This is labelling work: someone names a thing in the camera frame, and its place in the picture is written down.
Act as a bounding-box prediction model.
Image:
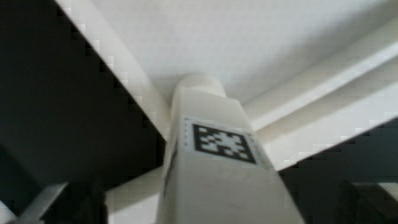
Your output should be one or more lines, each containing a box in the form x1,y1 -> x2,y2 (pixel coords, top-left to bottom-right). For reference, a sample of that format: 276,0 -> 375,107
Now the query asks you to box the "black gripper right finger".
336,181 -> 398,224

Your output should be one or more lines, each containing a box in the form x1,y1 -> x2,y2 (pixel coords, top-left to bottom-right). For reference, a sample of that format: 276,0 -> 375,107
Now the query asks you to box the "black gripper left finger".
11,181 -> 112,224

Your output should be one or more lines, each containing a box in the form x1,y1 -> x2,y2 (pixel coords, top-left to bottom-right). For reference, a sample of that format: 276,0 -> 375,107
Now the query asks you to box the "white desk leg block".
155,74 -> 306,224

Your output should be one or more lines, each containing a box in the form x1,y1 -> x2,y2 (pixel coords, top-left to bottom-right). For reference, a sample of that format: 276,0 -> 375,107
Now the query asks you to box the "white desk top tray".
56,0 -> 398,134

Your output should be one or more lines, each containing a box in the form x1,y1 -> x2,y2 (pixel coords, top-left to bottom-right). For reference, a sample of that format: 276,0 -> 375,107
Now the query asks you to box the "white front fence rail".
107,80 -> 398,224

